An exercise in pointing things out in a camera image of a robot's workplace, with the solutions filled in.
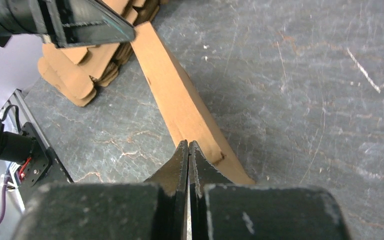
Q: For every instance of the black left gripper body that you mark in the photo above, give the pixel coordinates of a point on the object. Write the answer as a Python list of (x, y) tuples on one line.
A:
[(18, 17)]

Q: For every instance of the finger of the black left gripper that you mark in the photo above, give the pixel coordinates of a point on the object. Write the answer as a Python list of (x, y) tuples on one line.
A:
[(80, 23)]

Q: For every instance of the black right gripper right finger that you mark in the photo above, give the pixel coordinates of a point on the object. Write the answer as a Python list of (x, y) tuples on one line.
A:
[(223, 210)]

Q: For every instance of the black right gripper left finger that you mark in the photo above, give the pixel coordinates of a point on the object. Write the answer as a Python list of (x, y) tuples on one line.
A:
[(151, 210)]

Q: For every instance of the brown cardboard box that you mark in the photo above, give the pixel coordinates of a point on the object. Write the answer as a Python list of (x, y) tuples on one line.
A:
[(183, 110)]

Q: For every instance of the stack of flat cardboard sheets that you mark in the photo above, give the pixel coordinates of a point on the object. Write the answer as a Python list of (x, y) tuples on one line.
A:
[(76, 71)]

